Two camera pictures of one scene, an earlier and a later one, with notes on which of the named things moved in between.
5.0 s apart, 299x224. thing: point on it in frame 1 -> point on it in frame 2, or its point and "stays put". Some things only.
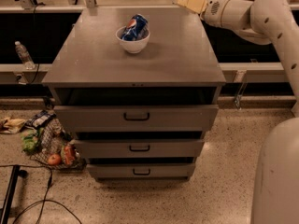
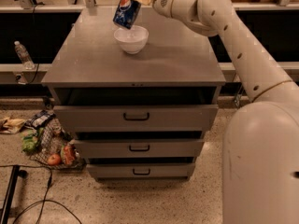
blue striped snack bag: (41, 119) stays put
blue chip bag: (135, 27) -> (126, 11)
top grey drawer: (135, 119) stays put
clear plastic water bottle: (24, 55) stays put
